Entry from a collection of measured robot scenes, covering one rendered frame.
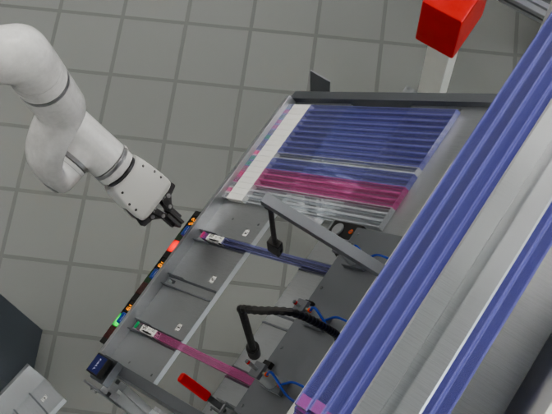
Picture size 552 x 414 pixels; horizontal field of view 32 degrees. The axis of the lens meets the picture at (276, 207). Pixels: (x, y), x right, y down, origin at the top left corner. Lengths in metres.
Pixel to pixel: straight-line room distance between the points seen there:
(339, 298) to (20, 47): 0.61
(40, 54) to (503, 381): 0.83
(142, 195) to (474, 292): 1.27
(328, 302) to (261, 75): 1.55
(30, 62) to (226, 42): 1.51
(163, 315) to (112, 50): 1.32
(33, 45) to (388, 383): 0.98
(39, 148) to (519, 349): 0.93
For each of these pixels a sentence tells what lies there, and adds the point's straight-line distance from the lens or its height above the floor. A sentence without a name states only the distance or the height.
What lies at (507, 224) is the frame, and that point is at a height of 1.89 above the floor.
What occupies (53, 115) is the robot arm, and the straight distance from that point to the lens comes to 1.66.
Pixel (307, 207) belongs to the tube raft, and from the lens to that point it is 1.73.
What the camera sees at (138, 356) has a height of 0.79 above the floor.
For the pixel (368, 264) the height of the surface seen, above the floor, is 1.35.
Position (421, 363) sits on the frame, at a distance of 0.69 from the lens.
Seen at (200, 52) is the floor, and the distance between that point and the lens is 2.96.
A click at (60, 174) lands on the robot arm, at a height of 0.97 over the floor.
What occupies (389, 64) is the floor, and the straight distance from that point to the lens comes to 2.93.
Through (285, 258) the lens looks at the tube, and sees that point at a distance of 1.67.
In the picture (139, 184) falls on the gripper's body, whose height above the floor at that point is 0.83.
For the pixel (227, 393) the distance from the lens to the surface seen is 1.58.
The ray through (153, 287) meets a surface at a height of 0.73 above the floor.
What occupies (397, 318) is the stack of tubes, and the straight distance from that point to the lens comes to 0.94.
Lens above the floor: 2.57
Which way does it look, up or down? 70 degrees down
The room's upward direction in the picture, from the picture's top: 6 degrees counter-clockwise
